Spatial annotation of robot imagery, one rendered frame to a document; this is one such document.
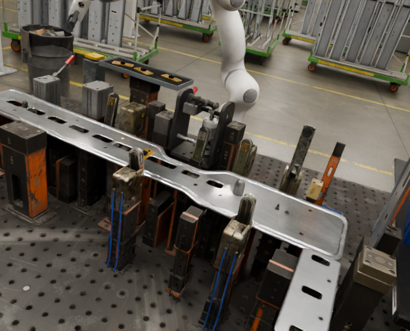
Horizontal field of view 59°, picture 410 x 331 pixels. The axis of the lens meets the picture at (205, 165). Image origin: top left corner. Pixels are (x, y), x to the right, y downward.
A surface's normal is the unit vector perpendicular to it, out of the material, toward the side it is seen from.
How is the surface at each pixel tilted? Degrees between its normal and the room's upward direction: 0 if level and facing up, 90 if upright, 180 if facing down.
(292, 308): 0
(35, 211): 90
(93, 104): 90
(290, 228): 0
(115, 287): 0
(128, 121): 90
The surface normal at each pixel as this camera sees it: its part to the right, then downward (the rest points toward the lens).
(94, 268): 0.18, -0.85
